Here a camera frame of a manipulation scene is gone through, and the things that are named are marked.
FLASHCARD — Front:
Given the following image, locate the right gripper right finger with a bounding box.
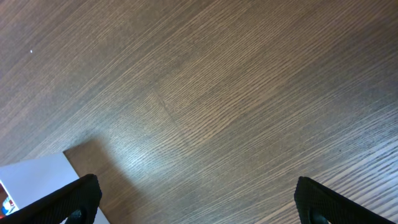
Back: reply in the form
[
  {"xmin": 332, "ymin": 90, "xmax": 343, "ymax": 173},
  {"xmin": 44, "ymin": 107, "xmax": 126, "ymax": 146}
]
[{"xmin": 294, "ymin": 177, "xmax": 394, "ymax": 224}]

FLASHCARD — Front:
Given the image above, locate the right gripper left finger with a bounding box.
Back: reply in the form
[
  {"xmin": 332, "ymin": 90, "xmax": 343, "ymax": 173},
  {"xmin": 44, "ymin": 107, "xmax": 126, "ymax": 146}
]
[{"xmin": 1, "ymin": 174, "xmax": 102, "ymax": 224}]

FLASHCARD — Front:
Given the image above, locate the white cardboard box pink inside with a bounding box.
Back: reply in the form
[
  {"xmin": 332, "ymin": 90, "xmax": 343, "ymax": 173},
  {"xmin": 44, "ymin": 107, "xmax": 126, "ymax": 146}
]
[{"xmin": 1, "ymin": 152, "xmax": 109, "ymax": 224}]

